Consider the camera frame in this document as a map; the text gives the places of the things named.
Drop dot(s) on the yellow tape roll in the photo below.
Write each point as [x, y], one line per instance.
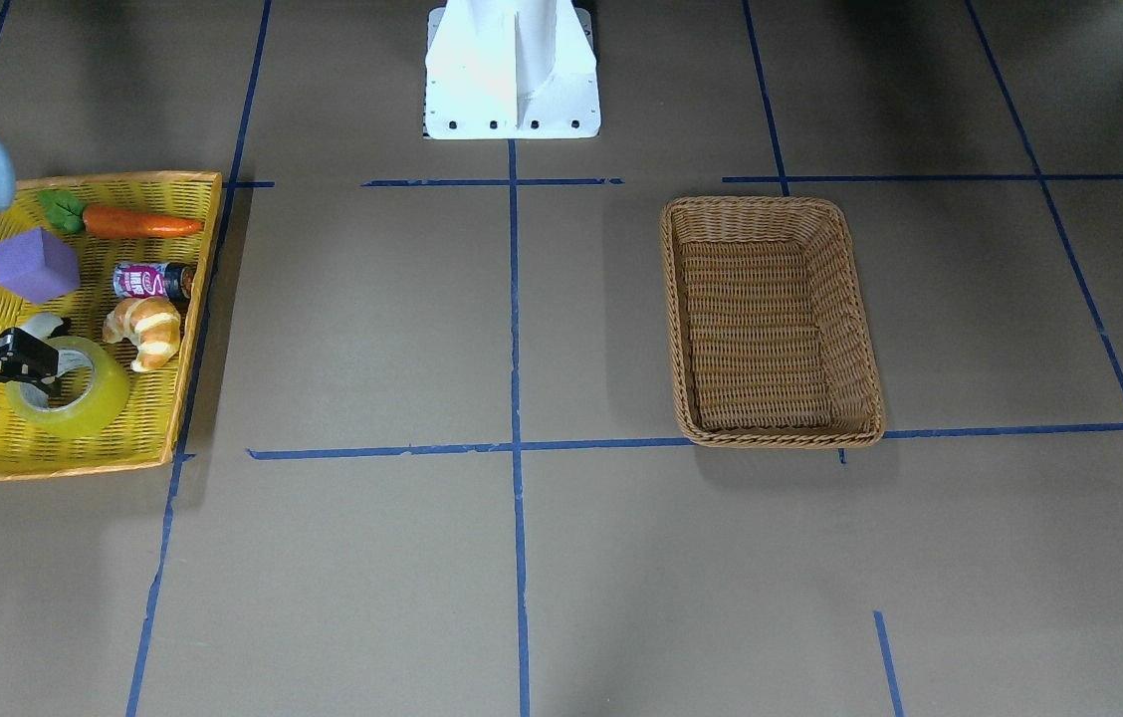
[95, 392]

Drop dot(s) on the yellow woven basket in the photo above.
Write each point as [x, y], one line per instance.
[146, 432]

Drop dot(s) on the brown wicker basket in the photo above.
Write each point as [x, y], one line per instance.
[768, 336]

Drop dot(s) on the toy panda figure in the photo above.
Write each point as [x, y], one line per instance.
[47, 325]

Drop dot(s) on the purple foam cube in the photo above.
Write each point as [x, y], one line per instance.
[38, 266]

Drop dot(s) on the toy croissant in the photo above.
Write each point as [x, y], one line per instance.
[152, 325]

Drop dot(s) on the orange toy carrot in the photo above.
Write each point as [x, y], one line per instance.
[68, 213]

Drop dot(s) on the small drink can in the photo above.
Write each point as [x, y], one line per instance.
[142, 280]

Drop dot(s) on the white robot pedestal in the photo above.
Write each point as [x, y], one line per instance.
[511, 70]

